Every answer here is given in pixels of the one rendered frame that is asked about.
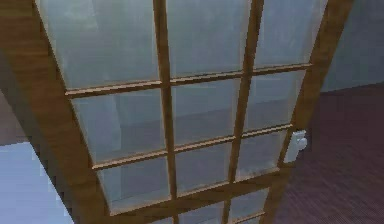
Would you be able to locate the brown wooden glazed door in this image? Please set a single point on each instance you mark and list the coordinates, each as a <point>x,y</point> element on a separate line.
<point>43,100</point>

